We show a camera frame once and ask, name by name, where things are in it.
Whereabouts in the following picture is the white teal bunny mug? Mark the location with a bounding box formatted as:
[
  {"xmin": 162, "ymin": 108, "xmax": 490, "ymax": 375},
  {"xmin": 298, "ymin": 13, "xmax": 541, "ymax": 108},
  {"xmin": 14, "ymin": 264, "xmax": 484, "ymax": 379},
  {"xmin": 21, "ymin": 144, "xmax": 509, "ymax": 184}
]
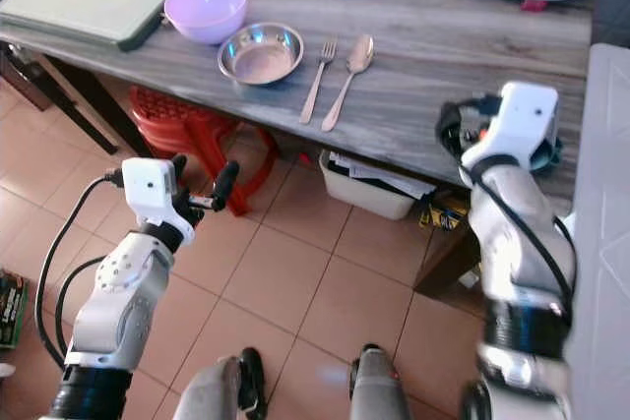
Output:
[{"xmin": 535, "ymin": 135, "xmax": 565, "ymax": 173}]

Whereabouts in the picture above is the red plastic stool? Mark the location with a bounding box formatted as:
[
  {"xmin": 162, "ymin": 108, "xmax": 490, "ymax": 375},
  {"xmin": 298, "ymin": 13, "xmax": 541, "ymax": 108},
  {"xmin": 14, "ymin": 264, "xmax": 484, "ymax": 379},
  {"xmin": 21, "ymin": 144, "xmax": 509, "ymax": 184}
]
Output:
[{"xmin": 128, "ymin": 86, "xmax": 282, "ymax": 216}]

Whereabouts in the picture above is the yellow printed package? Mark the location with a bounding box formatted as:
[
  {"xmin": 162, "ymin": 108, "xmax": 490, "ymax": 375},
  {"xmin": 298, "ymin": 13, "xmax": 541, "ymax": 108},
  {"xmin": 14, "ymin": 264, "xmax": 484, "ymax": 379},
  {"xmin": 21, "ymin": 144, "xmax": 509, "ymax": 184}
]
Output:
[{"xmin": 418, "ymin": 192, "xmax": 472, "ymax": 234}]

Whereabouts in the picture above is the white paper stack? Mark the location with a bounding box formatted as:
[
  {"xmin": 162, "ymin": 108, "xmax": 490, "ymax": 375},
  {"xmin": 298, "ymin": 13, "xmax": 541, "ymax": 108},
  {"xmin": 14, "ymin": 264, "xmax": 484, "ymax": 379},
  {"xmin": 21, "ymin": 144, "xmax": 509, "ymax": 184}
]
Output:
[{"xmin": 327, "ymin": 151, "xmax": 436, "ymax": 200}]

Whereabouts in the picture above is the dark wooden table leg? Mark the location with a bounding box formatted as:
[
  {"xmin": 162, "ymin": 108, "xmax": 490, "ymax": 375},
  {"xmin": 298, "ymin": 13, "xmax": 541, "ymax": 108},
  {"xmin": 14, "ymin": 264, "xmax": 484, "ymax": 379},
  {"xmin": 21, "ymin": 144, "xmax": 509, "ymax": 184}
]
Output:
[
  {"xmin": 49, "ymin": 51, "xmax": 149, "ymax": 160},
  {"xmin": 413, "ymin": 218, "xmax": 485, "ymax": 298}
]

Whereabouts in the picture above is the stainless steel bowl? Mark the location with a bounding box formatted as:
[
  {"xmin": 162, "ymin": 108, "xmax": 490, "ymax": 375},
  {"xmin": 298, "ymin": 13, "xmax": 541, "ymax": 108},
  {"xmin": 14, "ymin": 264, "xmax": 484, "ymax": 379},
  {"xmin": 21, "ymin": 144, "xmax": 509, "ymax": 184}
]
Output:
[{"xmin": 218, "ymin": 23, "xmax": 305, "ymax": 86}]

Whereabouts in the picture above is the white plastic bin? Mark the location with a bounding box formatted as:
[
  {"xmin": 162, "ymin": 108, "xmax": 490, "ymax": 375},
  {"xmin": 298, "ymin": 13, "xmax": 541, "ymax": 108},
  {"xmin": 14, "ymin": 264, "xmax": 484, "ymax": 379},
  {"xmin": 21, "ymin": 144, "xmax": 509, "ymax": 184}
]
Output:
[{"xmin": 318, "ymin": 150, "xmax": 436, "ymax": 221}]

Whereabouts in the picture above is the metal fork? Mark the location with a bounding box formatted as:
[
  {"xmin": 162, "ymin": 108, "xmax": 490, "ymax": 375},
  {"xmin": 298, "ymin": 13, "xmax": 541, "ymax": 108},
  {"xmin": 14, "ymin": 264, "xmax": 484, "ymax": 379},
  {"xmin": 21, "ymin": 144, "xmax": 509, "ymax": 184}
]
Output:
[{"xmin": 299, "ymin": 38, "xmax": 339, "ymax": 126}]

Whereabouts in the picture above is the large metal spoon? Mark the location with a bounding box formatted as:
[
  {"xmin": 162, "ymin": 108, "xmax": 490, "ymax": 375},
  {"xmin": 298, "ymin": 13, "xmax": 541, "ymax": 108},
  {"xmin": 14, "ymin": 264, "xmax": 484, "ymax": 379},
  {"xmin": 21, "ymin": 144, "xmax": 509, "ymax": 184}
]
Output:
[{"xmin": 321, "ymin": 34, "xmax": 376, "ymax": 133}]

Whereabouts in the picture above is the pale grey cabinet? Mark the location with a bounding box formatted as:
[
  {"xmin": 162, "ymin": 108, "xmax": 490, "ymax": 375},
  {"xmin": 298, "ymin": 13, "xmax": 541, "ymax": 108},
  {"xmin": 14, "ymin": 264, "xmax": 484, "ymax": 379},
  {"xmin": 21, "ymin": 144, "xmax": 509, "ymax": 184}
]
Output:
[{"xmin": 564, "ymin": 41, "xmax": 630, "ymax": 420}]

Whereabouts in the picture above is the purple plastic bowl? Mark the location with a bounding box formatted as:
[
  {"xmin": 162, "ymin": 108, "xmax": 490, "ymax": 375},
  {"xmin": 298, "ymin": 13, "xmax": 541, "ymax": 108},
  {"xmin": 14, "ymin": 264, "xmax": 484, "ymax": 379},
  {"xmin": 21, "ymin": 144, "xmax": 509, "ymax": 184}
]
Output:
[{"xmin": 163, "ymin": 0, "xmax": 248, "ymax": 45}]

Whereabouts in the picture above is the green cardboard box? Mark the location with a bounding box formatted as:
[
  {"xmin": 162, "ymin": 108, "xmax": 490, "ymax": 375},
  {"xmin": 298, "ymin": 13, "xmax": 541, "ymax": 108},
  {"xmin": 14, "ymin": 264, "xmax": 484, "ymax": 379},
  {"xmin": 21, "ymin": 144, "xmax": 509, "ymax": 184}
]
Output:
[{"xmin": 0, "ymin": 272, "xmax": 29, "ymax": 349}]

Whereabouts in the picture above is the grey robot right leg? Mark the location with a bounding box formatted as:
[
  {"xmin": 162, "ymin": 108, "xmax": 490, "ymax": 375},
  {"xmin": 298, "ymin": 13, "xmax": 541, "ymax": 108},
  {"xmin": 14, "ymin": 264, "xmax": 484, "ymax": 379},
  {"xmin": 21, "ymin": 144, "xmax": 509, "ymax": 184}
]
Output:
[{"xmin": 348, "ymin": 343, "xmax": 412, "ymax": 420}]

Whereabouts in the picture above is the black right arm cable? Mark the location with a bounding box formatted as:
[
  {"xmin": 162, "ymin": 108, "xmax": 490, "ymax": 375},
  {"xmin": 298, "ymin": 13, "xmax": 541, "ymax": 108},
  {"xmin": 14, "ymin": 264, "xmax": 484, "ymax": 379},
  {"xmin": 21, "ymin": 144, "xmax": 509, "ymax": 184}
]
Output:
[{"xmin": 437, "ymin": 93, "xmax": 577, "ymax": 293}]

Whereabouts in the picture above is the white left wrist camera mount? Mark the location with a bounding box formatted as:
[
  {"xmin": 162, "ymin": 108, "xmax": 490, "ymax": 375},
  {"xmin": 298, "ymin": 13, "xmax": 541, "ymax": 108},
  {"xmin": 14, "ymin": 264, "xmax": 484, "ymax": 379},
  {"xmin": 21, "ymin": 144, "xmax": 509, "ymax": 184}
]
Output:
[{"xmin": 122, "ymin": 156, "xmax": 180, "ymax": 229}]

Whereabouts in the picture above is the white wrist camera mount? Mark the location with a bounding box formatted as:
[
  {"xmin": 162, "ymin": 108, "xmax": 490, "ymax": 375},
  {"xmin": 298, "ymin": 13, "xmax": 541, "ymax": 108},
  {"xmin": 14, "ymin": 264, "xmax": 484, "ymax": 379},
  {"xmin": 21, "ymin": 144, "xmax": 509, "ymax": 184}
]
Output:
[
  {"xmin": 122, "ymin": 156, "xmax": 180, "ymax": 229},
  {"xmin": 461, "ymin": 81, "xmax": 560, "ymax": 173}
]

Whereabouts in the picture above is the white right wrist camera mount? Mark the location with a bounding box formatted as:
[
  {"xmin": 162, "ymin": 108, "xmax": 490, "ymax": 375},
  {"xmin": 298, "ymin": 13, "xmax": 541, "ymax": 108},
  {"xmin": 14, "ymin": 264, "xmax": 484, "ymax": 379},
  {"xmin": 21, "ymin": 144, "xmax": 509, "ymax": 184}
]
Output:
[{"xmin": 461, "ymin": 81, "xmax": 560, "ymax": 173}]

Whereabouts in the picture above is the short black left arm cable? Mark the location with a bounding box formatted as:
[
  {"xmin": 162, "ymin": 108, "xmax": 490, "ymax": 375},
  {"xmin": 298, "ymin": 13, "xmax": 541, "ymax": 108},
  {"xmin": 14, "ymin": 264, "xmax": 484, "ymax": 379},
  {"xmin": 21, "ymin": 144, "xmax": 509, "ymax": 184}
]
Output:
[{"xmin": 53, "ymin": 257, "xmax": 109, "ymax": 357}]

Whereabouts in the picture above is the long black left arm cable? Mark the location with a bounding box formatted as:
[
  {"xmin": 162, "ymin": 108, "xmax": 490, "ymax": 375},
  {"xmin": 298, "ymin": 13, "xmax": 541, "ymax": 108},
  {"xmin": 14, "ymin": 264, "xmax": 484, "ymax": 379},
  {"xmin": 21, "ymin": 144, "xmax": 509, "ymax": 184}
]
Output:
[{"xmin": 34, "ymin": 172, "xmax": 124, "ymax": 372}]

